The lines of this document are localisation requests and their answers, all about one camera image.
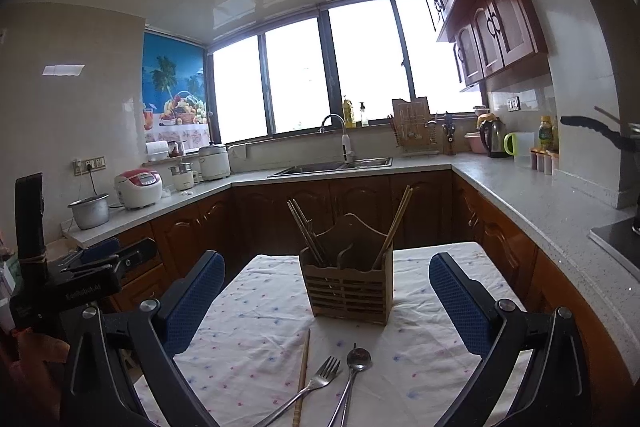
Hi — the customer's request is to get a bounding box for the steel electric kettle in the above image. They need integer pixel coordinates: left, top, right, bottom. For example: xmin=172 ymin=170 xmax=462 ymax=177
xmin=479 ymin=117 xmax=507 ymax=158

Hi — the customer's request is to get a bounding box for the black induction cooktop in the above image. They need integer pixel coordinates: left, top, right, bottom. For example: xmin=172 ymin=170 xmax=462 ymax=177
xmin=589 ymin=222 xmax=640 ymax=283

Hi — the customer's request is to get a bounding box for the metal inner pot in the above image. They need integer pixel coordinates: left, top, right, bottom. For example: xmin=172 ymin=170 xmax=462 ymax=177
xmin=67 ymin=193 xmax=111 ymax=230

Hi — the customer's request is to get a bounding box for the red and white rice cooker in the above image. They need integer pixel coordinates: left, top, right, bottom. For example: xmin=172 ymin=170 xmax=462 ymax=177
xmin=114 ymin=169 xmax=163 ymax=210

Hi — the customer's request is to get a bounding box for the tropical fruit wall poster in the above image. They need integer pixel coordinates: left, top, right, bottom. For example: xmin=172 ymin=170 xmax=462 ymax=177
xmin=144 ymin=32 xmax=209 ymax=142

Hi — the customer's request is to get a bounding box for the white-base kitchen faucet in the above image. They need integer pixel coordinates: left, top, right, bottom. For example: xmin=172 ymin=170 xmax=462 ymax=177
xmin=320 ymin=114 xmax=356 ymax=165

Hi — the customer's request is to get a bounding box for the white round rice cooker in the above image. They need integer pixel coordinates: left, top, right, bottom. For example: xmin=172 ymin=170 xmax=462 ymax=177
xmin=199 ymin=144 xmax=232 ymax=181

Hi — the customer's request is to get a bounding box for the grey stone countertop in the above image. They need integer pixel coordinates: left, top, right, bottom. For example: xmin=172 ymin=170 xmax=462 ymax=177
xmin=65 ymin=154 xmax=640 ymax=388

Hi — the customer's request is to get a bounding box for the kitchen window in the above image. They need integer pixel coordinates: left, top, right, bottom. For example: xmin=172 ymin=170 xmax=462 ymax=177
xmin=207 ymin=0 xmax=483 ymax=144

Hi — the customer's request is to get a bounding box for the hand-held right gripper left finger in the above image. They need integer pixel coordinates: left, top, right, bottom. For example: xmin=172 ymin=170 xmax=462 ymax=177
xmin=59 ymin=250 xmax=227 ymax=427

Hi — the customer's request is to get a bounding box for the wooden chopstick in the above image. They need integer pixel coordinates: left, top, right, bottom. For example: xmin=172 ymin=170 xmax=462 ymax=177
xmin=376 ymin=185 xmax=414 ymax=272
xmin=295 ymin=328 xmax=312 ymax=427
xmin=372 ymin=187 xmax=410 ymax=272
xmin=294 ymin=199 xmax=329 ymax=266
xmin=287 ymin=201 xmax=322 ymax=266

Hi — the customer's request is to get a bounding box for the black-handled frying pan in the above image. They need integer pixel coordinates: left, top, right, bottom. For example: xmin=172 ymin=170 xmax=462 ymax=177
xmin=560 ymin=114 xmax=640 ymax=152

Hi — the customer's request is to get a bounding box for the green-handled clear jug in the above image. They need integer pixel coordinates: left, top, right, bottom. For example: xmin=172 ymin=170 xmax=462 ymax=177
xmin=504 ymin=132 xmax=536 ymax=168

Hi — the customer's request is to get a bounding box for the steel spoon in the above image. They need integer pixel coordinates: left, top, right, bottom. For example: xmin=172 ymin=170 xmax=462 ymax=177
xmin=327 ymin=344 xmax=373 ymax=427

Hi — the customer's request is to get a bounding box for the person's left forearm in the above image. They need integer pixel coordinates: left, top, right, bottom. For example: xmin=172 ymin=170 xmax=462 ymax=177
xmin=0 ymin=327 xmax=71 ymax=427

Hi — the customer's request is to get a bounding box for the steel fork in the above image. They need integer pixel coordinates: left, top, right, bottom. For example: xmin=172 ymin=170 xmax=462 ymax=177
xmin=252 ymin=355 xmax=342 ymax=427

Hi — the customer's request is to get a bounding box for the steel kitchen sink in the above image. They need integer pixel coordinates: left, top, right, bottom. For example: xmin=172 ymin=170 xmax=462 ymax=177
xmin=267 ymin=157 xmax=393 ymax=178

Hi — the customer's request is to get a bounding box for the wooden utensil holder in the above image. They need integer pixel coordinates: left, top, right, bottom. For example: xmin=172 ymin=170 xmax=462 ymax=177
xmin=299 ymin=213 xmax=396 ymax=327

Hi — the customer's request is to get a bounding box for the yellow-green bottle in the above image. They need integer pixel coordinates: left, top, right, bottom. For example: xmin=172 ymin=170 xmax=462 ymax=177
xmin=537 ymin=116 xmax=558 ymax=152

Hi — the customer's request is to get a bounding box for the small white appliance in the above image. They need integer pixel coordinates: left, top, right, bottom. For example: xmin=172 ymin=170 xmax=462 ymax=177
xmin=169 ymin=163 xmax=196 ymax=192

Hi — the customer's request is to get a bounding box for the wooden cutting board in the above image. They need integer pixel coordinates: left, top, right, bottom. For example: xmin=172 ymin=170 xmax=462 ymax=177
xmin=391 ymin=98 xmax=431 ymax=152

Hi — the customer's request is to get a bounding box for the white floral tablecloth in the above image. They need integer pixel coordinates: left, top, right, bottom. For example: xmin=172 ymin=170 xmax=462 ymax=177
xmin=132 ymin=241 xmax=533 ymax=427

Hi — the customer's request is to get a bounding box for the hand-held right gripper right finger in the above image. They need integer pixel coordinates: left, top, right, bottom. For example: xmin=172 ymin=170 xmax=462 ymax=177
xmin=428 ymin=251 xmax=592 ymax=427

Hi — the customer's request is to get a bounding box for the dish drying rack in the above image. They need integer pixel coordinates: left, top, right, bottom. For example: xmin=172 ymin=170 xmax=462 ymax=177
xmin=387 ymin=117 xmax=443 ymax=156

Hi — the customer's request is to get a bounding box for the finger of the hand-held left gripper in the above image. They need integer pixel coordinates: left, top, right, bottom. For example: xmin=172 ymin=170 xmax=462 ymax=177
xmin=59 ymin=237 xmax=159 ymax=281
xmin=74 ymin=237 xmax=122 ymax=266

